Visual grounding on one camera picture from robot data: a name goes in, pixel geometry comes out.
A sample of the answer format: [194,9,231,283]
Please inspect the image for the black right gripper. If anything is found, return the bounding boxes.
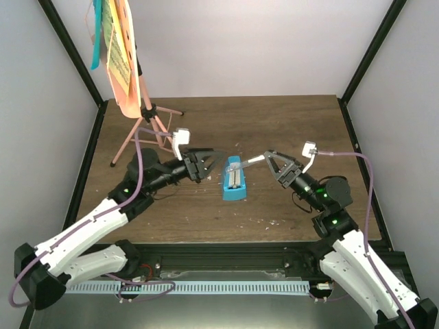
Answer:
[263,151,326,212]

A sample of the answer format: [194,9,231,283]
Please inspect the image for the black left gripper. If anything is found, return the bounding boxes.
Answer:
[147,147,224,193]

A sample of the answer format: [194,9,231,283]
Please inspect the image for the clear plastic metronome cover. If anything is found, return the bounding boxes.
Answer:
[226,155,265,173]

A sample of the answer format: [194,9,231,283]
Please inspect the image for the blue metronome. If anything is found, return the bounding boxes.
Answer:
[222,156,247,202]

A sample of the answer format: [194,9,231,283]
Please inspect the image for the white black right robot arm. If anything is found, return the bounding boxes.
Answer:
[263,150,438,328]

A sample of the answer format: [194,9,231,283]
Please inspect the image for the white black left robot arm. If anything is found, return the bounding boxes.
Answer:
[8,148,224,310]

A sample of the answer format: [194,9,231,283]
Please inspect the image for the pink music stand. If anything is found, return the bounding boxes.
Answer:
[101,1,184,167]

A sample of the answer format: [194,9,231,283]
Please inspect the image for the sheet music pages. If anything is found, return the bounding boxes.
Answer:
[104,0,133,97]

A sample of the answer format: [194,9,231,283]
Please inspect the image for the teal paper strip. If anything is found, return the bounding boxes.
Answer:
[91,0,103,71]

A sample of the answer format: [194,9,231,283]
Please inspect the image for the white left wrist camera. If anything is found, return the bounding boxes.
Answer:
[171,128,191,160]

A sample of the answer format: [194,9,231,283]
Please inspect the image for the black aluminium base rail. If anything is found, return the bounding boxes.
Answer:
[133,242,325,280]

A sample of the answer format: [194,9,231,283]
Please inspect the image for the light blue slotted cable duct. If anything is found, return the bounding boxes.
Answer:
[67,280,310,296]

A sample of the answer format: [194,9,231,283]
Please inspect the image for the black right frame post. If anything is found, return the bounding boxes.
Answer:
[341,0,407,103]

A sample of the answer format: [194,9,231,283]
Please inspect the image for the black frame post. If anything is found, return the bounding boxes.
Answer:
[36,0,105,108]
[341,0,407,103]

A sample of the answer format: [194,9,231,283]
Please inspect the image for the black left frame post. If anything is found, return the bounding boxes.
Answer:
[36,0,105,108]

